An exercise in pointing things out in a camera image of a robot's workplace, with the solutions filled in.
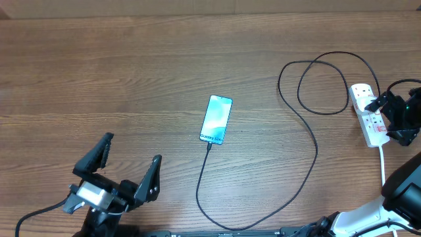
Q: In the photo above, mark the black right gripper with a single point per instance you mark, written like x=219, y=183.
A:
x=404, y=135

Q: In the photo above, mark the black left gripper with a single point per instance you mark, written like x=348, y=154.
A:
x=129, y=193

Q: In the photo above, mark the white power strip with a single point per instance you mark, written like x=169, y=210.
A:
x=372, y=124

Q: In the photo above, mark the blue Samsung Galaxy smartphone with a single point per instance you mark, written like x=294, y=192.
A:
x=216, y=119

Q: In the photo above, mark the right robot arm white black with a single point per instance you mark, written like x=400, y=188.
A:
x=383, y=118

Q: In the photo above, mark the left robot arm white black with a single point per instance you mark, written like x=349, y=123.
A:
x=98, y=223

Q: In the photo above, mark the white charger plug adapter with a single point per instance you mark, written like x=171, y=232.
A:
x=360, y=104

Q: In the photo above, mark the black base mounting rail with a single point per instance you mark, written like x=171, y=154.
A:
x=291, y=231

